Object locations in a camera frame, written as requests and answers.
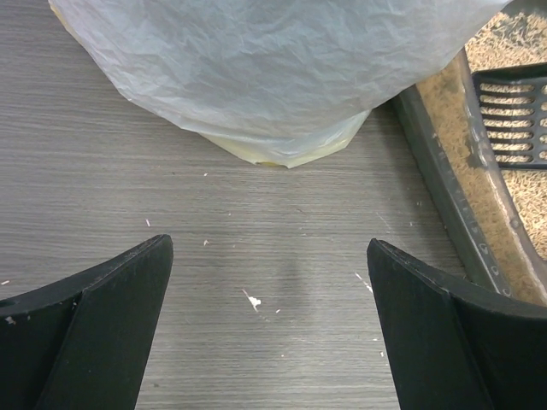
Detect dark translucent litter box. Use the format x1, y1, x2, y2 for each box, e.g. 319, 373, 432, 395
391, 0, 547, 307

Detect translucent plastic trash bag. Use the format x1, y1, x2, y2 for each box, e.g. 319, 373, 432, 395
50, 0, 504, 168

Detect beige cat litter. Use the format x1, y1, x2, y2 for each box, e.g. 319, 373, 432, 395
463, 11, 547, 260

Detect black slotted litter scoop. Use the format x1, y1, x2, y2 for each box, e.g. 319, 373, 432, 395
472, 63, 546, 171

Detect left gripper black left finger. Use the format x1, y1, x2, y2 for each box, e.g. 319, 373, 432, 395
1, 234, 174, 409

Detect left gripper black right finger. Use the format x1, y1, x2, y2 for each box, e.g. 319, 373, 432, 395
367, 239, 546, 409

